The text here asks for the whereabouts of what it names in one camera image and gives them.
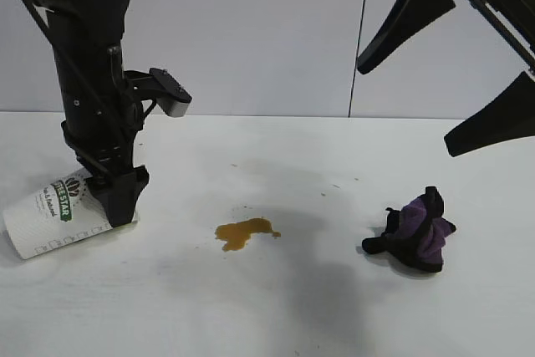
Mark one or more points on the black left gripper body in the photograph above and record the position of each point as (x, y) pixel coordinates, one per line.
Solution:
(96, 135)

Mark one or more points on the brown coffee spill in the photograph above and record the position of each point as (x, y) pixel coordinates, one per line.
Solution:
(240, 233)

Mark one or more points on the purple and black cloth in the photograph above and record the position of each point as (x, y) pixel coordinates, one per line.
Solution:
(414, 231)

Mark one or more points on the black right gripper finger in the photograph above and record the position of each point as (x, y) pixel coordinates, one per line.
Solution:
(501, 123)
(418, 8)

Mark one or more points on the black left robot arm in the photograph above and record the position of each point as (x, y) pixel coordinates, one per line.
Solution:
(83, 10)

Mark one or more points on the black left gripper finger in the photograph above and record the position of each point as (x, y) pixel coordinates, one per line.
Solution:
(121, 198)

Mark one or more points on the white paper coffee cup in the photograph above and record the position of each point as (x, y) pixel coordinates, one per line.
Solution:
(37, 231)

